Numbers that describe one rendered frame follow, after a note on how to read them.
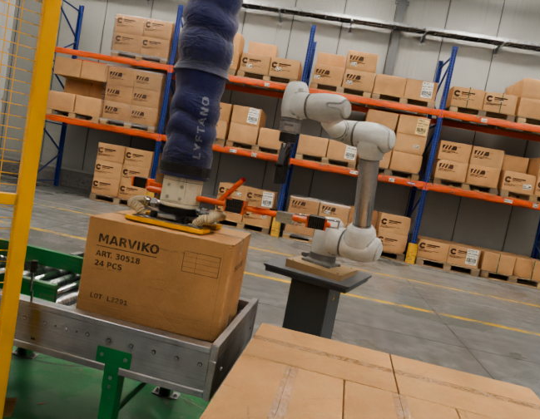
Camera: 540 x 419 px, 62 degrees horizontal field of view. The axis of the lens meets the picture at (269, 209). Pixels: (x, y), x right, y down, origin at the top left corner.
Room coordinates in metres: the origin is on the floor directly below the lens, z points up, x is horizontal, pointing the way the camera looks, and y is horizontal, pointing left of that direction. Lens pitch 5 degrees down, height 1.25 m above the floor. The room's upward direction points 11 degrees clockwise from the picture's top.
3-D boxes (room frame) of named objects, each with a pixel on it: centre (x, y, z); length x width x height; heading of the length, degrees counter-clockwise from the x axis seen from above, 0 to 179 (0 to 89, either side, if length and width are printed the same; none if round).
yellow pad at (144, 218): (1.85, 0.41, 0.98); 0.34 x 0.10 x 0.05; 82
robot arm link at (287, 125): (1.88, -0.02, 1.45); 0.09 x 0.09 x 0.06
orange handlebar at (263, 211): (2.03, 0.18, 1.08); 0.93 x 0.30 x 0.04; 82
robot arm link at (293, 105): (1.88, -0.03, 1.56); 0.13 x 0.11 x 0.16; 60
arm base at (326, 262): (2.57, -0.33, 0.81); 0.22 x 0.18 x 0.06; 59
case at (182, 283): (1.94, 0.38, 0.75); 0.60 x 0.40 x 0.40; 84
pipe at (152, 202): (1.94, 0.39, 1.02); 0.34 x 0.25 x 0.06; 82
